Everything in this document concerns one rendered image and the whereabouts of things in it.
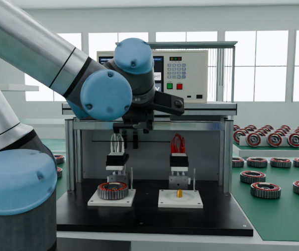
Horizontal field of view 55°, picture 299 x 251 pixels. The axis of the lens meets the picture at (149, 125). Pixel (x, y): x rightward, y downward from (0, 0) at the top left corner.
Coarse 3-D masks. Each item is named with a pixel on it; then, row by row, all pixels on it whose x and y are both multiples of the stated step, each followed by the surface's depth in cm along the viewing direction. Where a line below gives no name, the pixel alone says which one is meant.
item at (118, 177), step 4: (112, 172) 122; (116, 172) 122; (128, 172) 122; (112, 176) 118; (116, 176) 118; (120, 176) 118; (124, 176) 118; (128, 176) 120; (112, 180) 118; (116, 180) 118; (120, 180) 118; (124, 180) 118; (128, 180) 120; (128, 184) 120
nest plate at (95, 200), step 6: (96, 192) 109; (132, 192) 109; (96, 198) 103; (126, 198) 103; (132, 198) 103; (90, 204) 99; (96, 204) 99; (102, 204) 99; (108, 204) 99; (114, 204) 99; (120, 204) 98; (126, 204) 98
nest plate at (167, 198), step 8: (160, 192) 109; (168, 192) 109; (176, 192) 109; (184, 192) 109; (192, 192) 109; (160, 200) 101; (168, 200) 101; (176, 200) 101; (184, 200) 101; (192, 200) 101; (200, 200) 101
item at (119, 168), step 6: (108, 156) 109; (114, 156) 109; (120, 156) 109; (126, 156) 118; (108, 162) 109; (114, 162) 109; (120, 162) 109; (108, 168) 107; (114, 168) 107; (120, 168) 107
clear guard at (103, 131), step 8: (120, 120) 95; (160, 120) 95; (168, 120) 95; (96, 128) 91; (104, 128) 91; (112, 128) 91; (160, 128) 90; (168, 128) 90; (96, 136) 89; (104, 136) 89; (112, 136) 89; (120, 136) 89; (128, 136) 89; (136, 136) 89; (144, 136) 89; (152, 136) 88; (160, 136) 88; (168, 136) 88
